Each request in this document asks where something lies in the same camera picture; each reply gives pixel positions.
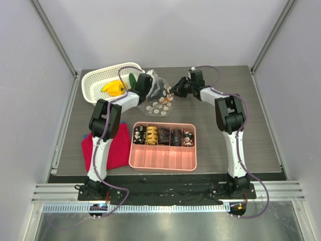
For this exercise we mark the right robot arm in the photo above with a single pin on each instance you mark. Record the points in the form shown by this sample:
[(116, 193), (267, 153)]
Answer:
[(230, 120)]

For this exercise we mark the black white dotted cloth roll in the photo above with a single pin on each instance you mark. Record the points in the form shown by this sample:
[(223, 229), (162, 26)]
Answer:
[(139, 135)]

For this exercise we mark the yellow toy banana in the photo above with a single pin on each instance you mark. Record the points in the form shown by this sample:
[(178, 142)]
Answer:
[(109, 88)]

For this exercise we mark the green toy cucumber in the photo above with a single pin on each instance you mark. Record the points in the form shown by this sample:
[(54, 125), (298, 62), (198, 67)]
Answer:
[(132, 80)]

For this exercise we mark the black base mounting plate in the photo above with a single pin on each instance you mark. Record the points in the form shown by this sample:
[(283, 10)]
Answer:
[(164, 194)]

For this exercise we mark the white slotted cable duct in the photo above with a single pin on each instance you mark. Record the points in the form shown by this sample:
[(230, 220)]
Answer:
[(102, 208)]

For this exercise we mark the white perforated plastic basket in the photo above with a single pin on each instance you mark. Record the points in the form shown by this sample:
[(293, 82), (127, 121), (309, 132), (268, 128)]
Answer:
[(93, 82)]

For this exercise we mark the red folded cloth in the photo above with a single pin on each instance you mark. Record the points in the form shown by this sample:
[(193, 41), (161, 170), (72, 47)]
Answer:
[(119, 150)]

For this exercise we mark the aluminium frame rail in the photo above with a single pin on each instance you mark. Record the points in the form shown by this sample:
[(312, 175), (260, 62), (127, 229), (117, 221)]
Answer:
[(269, 190)]

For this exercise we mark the dark blue patterned cloth roll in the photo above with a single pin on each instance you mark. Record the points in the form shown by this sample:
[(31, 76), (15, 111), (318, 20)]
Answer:
[(176, 137)]

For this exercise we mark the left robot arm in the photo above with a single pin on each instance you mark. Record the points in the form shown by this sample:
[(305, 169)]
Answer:
[(104, 126)]

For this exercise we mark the clear polka dot zip bag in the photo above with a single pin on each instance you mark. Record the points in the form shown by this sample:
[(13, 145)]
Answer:
[(159, 100)]

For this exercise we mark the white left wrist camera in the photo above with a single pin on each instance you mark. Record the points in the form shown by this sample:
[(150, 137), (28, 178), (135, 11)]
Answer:
[(152, 73)]

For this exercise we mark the yellow black cloth roll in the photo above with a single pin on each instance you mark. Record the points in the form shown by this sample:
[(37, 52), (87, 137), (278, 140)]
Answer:
[(151, 137)]

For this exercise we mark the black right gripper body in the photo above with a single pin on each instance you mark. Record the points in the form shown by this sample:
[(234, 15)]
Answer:
[(185, 87)]

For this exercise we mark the pink divided organizer tray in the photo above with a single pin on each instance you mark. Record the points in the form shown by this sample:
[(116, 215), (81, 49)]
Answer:
[(164, 158)]

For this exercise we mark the dark floral rose cloth roll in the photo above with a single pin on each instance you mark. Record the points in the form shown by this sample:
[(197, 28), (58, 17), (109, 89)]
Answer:
[(188, 138)]

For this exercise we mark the yellow toy fruit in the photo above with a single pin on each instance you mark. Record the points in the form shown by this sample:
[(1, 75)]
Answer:
[(120, 88)]

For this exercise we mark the dark brown patterned cloth roll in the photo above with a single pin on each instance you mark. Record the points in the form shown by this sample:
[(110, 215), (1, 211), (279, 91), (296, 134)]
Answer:
[(163, 136)]

